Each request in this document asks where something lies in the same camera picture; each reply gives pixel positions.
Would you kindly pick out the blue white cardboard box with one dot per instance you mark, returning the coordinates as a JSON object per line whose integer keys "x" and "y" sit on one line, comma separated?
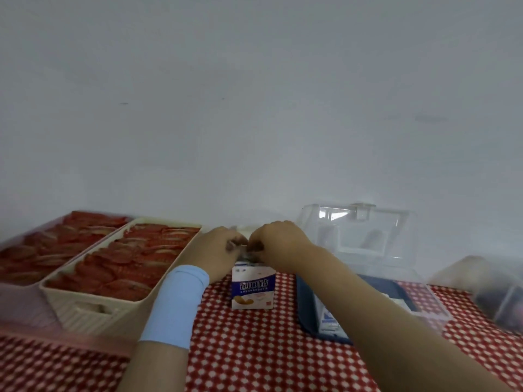
{"x": 253, "y": 289}

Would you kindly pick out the person's left hand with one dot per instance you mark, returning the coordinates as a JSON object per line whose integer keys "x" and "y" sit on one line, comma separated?
{"x": 214, "y": 253}

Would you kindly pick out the pink perforated plastic basket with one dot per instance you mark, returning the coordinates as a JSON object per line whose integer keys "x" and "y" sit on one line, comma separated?
{"x": 20, "y": 306}

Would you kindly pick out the clear plastic container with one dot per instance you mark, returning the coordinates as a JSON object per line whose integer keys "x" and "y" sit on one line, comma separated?
{"x": 490, "y": 289}

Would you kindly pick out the person's right forearm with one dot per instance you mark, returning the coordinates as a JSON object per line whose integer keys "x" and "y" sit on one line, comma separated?
{"x": 400, "y": 334}

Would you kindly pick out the pile of red packets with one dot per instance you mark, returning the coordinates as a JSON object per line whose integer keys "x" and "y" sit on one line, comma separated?
{"x": 126, "y": 261}
{"x": 53, "y": 244}

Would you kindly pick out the pink plastic tray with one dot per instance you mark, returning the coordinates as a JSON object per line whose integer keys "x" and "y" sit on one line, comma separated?
{"x": 61, "y": 340}

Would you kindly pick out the row of bandage stacks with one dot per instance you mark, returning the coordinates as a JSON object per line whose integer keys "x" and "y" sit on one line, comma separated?
{"x": 329, "y": 320}

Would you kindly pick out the person's left forearm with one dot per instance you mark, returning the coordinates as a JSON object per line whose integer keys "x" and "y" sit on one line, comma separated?
{"x": 155, "y": 369}

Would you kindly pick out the person's right hand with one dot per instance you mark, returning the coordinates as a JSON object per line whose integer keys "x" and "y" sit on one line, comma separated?
{"x": 282, "y": 246}

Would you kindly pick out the cream perforated plastic basket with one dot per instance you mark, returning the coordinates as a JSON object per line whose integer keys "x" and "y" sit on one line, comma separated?
{"x": 94, "y": 310}

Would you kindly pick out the light blue wristband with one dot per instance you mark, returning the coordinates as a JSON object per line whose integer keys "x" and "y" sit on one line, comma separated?
{"x": 173, "y": 308}

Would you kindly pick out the clear storage box blue base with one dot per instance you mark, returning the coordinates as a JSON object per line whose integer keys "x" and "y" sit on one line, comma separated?
{"x": 304, "y": 310}

